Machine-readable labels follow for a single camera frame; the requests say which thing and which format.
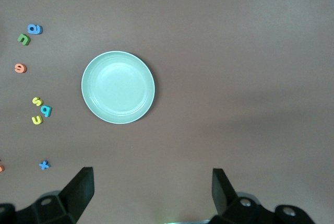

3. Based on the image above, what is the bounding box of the green plate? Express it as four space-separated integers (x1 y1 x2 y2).
81 50 156 125

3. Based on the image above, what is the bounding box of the brown paper table cover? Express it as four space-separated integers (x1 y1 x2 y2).
0 0 334 224

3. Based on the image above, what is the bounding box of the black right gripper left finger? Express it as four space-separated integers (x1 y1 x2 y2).
0 167 95 224

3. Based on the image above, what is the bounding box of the green foam letter u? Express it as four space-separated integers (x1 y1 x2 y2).
17 33 31 46

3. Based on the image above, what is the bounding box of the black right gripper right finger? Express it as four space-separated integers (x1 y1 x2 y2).
210 168 316 224

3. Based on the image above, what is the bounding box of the teal foam letter p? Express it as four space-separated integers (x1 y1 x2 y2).
40 105 53 118

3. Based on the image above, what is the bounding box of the blue foam letter a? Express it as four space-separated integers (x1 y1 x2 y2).
27 24 43 36

